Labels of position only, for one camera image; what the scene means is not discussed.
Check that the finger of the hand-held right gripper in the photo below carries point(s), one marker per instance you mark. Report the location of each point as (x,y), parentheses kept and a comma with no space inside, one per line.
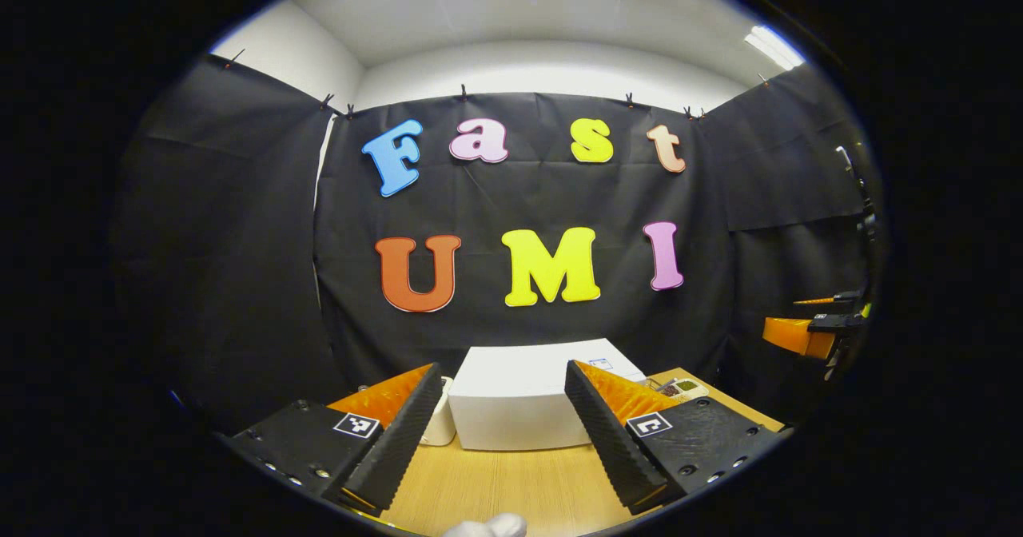
(839,298)
(791,336)

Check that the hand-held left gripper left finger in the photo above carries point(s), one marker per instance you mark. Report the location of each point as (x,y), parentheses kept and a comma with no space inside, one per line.
(400,433)

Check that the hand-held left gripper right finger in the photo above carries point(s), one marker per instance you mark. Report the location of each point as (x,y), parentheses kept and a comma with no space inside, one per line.
(607,441)

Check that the white divided dish of beans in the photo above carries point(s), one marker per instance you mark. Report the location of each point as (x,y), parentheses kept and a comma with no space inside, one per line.
(691,389)

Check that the white toaster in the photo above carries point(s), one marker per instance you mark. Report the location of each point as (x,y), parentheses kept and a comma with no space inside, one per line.
(441,425)

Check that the white microwave oven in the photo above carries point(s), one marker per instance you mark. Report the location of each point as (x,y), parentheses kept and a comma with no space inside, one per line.
(511,393)

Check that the ceiling light panel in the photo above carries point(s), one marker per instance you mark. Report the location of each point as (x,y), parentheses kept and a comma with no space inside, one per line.
(774,48)

